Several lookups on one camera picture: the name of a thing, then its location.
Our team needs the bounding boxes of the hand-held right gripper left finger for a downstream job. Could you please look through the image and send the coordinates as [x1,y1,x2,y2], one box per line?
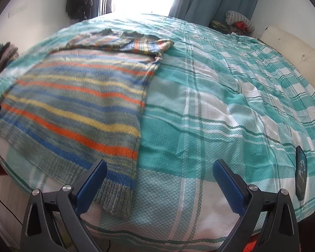
[20,159,108,252]

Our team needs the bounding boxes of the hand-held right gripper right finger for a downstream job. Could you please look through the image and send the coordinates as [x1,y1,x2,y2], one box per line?
[213,159,300,252]

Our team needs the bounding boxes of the striped knit sweater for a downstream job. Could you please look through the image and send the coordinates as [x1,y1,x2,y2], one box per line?
[0,28,175,219]

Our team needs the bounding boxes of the stack of folded clothes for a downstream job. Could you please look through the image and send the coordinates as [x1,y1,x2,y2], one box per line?
[0,41,19,65]

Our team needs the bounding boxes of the orange fleece cloth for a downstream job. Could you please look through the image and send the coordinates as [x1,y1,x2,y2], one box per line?
[245,238,302,252]

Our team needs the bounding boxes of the teal plaid bed sheet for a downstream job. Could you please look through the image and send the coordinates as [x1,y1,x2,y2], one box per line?
[0,13,315,250]

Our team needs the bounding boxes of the black smartphone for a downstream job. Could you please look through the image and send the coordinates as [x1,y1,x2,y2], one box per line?
[295,145,308,201]

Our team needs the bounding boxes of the cream pillow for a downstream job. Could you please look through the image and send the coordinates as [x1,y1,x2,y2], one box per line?
[260,26,315,101]

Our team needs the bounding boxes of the red cloth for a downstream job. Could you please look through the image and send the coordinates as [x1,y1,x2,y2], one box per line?
[232,21,249,35]

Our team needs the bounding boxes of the dark green bag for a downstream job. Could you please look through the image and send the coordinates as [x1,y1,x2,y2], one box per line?
[209,20,230,33]

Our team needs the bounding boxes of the grey crochet blanket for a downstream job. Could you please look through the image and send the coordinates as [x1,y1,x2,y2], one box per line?
[225,10,255,32]

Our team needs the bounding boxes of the wide blue curtain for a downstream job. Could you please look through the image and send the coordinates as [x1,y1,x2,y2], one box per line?
[169,0,265,28]

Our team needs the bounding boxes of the black floor cable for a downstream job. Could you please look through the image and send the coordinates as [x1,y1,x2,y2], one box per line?
[0,189,25,227]

